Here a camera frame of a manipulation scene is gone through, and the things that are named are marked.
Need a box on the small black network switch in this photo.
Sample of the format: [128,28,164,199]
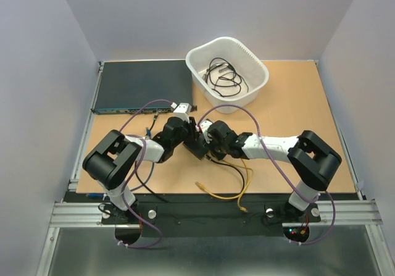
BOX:
[183,134,209,160]

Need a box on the black ethernet cable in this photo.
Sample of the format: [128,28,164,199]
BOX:
[134,111,246,203]

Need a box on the yellow ethernet cable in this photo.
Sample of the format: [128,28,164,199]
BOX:
[222,158,254,212]
[195,182,244,201]

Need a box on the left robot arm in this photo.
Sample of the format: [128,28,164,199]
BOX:
[82,116,198,223]

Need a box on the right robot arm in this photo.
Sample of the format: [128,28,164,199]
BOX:
[199,120,342,220]

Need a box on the white plastic tub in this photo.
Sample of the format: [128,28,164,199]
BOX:
[185,36,269,114]

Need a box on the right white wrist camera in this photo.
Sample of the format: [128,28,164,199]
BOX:
[198,119,213,135]

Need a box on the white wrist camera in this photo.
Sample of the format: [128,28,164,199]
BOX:
[170,102,192,123]
[198,119,213,135]

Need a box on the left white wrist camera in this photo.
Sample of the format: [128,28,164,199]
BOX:
[170,102,192,123]

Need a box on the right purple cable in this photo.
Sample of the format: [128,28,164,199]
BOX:
[199,104,336,246]

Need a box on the black cable in tub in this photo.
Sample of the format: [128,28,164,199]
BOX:
[203,56,250,98]

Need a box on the large teal rack switch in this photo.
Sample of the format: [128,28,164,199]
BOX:
[91,60,198,115]

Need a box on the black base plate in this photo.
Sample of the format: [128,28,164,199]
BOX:
[50,193,357,244]

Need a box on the aluminium rail frame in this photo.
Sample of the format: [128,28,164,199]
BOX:
[37,60,381,275]

